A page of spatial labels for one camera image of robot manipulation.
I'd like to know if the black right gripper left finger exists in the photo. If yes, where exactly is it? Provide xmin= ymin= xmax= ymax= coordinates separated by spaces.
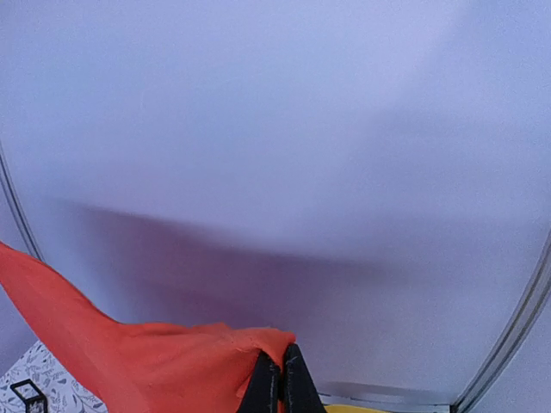
xmin=239 ymin=352 xmax=281 ymax=413

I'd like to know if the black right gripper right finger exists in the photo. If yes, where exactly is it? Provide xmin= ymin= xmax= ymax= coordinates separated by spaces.
xmin=282 ymin=344 xmax=324 ymax=413

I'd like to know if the red t-shirt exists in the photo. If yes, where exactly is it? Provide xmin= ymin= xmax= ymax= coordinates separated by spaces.
xmin=1 ymin=244 xmax=295 ymax=412

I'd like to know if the floral patterned table mat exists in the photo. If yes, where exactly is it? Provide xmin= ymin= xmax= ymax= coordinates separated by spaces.
xmin=1 ymin=341 xmax=108 ymax=412

